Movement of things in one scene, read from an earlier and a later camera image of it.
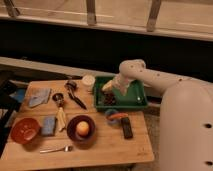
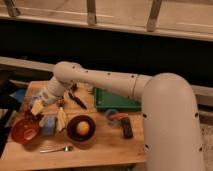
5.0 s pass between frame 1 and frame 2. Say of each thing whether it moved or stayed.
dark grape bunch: moved
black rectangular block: stayed
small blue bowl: stayed
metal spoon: stayed
